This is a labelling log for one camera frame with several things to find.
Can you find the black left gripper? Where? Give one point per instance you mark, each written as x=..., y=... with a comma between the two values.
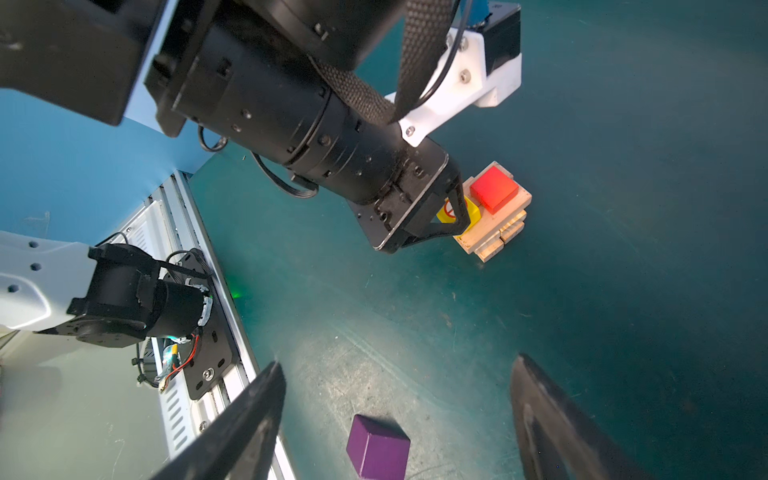
x=407, y=213

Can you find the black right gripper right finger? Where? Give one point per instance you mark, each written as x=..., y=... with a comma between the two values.
x=555, y=438

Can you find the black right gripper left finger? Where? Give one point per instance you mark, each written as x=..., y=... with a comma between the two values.
x=240, y=443

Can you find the red cube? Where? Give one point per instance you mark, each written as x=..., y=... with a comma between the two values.
x=493, y=189

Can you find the purple block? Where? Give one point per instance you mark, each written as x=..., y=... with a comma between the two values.
x=377, y=451

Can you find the light wood block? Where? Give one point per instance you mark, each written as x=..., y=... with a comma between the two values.
x=473, y=209

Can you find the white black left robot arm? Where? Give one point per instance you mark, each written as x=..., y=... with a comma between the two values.
x=317, y=87

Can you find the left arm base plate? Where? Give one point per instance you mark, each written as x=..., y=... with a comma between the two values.
x=215, y=352

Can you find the aluminium front rail base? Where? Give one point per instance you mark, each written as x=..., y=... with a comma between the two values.
x=169, y=223

